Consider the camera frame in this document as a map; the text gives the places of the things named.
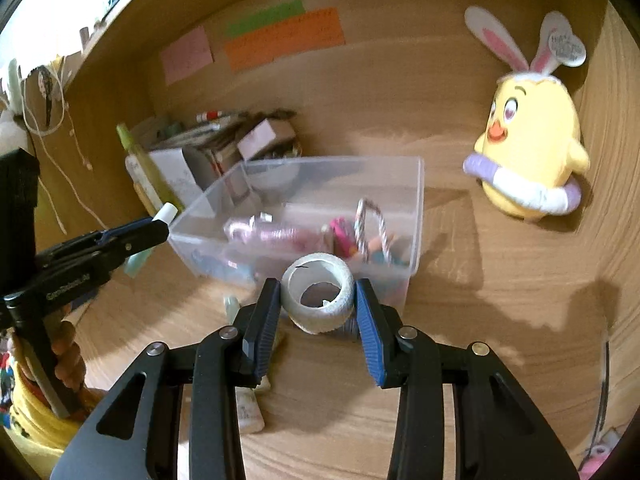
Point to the clear plastic storage box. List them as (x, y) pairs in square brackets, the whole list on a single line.
[(320, 195)]

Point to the small white green tube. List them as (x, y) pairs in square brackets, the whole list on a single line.
[(231, 307)]

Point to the orange sticky note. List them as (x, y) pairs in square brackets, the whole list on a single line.
[(285, 37)]

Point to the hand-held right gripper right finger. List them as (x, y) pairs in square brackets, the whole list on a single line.
[(371, 337)]

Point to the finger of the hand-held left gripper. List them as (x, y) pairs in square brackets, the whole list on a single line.
[(85, 244), (140, 237)]

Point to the pink sticky note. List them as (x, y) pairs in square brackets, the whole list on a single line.
[(186, 55)]

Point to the pink paw toy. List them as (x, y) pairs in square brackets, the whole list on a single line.
[(596, 461)]

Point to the yellow cloth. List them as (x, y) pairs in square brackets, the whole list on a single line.
[(30, 427)]

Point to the green sticky note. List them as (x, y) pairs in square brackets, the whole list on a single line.
[(265, 17)]

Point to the clear plastic bowl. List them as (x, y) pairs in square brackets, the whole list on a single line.
[(272, 176)]

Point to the pile of boxes and papers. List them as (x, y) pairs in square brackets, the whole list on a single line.
[(225, 132)]

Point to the yellow green spray bottle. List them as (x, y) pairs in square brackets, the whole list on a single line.
[(135, 152)]

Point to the yellow chick plush toy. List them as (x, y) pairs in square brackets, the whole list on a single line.
[(530, 150)]

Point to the polka dot headband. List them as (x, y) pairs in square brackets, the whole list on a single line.
[(47, 95)]

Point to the red white marker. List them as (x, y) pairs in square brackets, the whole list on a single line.
[(210, 116)]

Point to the white lotion bottle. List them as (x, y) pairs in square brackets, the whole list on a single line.
[(142, 187)]

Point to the pink small box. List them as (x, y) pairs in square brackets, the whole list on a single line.
[(262, 138)]

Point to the white bandage roll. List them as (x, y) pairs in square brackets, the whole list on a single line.
[(320, 275)]

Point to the mint green tube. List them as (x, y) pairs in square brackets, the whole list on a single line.
[(165, 212)]

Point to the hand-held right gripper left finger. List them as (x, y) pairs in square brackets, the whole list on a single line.
[(262, 332)]

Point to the pink scissors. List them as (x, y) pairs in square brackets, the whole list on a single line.
[(342, 237)]

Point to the person's left hand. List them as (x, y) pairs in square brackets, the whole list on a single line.
[(70, 355)]

